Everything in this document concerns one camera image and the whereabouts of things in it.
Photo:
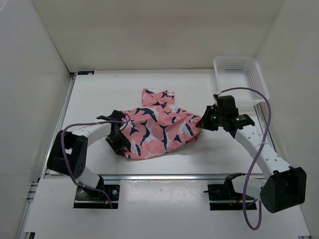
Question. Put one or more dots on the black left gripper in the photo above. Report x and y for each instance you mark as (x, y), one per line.
(118, 147)

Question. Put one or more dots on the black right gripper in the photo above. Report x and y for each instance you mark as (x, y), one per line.
(204, 123)

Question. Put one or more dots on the pink shark print shorts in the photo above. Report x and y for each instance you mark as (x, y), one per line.
(158, 126)

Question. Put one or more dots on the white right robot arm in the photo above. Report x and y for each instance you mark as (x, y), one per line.
(283, 187)

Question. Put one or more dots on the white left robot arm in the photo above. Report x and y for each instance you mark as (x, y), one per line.
(69, 152)

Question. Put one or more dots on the white perforated plastic basket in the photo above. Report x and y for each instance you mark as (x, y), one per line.
(244, 72)

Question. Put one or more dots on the dark label sticker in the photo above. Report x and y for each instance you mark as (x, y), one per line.
(85, 72)

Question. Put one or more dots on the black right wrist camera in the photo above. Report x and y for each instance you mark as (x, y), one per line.
(229, 117)

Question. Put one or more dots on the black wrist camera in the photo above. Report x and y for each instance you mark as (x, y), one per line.
(229, 117)
(114, 116)

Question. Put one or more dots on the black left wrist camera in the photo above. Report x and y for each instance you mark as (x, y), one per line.
(114, 116)

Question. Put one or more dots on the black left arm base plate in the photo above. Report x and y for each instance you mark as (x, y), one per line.
(85, 199)

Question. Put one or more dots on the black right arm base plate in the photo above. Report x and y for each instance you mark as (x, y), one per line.
(222, 198)

